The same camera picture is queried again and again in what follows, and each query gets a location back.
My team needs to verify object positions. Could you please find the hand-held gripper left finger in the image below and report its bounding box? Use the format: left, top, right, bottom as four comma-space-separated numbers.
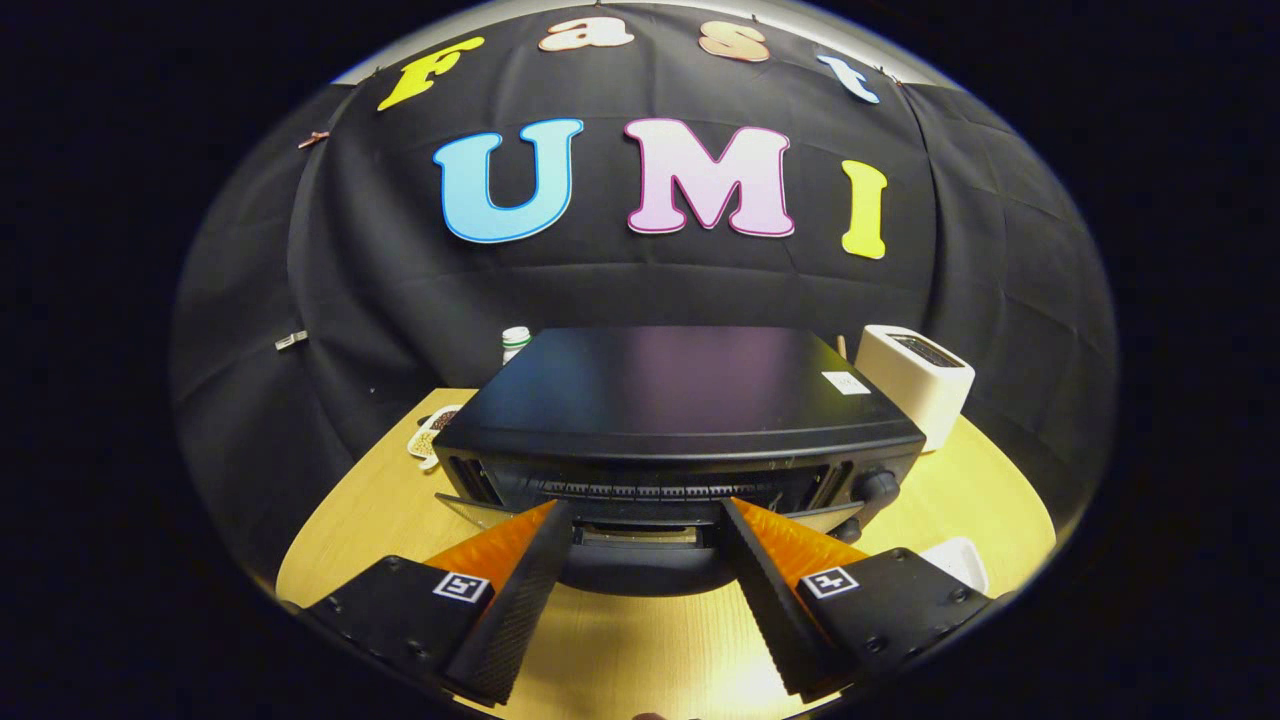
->
300, 500, 574, 707

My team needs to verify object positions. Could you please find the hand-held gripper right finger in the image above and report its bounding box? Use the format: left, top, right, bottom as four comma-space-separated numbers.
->
719, 497, 997, 701

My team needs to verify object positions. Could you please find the white square plate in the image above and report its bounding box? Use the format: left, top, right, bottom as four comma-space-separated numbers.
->
918, 537, 990, 597

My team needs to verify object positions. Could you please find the black toaster oven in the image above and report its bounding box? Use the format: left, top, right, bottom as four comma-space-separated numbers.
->
432, 325, 926, 598

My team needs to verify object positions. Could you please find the cream pop-up toaster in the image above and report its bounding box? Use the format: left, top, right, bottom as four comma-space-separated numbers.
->
855, 325, 976, 454

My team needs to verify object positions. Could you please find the small dish of snacks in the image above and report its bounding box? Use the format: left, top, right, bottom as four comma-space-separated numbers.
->
407, 404, 464, 471

